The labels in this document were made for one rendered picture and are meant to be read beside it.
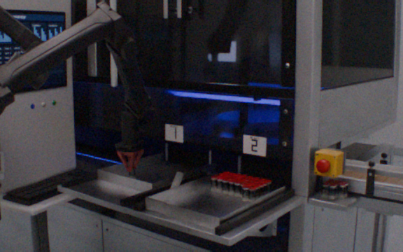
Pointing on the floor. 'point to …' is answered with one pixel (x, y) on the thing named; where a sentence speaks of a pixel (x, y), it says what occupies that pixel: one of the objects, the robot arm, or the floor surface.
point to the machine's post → (306, 121)
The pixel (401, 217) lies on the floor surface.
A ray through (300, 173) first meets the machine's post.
